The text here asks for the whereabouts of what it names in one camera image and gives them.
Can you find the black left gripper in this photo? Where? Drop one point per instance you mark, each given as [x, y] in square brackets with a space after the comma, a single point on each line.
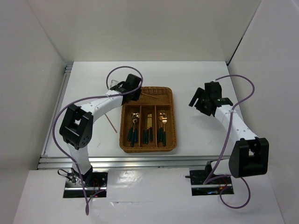
[137, 94]

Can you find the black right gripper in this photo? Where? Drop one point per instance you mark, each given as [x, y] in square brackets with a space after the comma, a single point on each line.
[198, 94]

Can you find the gold knife green handle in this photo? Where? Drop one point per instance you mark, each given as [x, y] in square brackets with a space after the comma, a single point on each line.
[147, 130]
[144, 136]
[151, 127]

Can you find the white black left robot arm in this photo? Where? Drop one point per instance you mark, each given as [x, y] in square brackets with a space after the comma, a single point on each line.
[77, 125]

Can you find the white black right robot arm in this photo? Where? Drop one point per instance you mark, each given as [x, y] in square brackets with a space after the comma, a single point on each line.
[250, 153]

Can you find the brown wicker cutlery tray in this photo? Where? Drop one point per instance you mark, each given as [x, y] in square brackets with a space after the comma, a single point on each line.
[144, 106]

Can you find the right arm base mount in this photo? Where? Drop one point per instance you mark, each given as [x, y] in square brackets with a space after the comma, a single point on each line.
[214, 187]

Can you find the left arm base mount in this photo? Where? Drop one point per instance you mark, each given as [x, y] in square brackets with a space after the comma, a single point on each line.
[94, 187]

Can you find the aluminium frame rail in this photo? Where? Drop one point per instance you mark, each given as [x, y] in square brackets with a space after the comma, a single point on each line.
[199, 137]

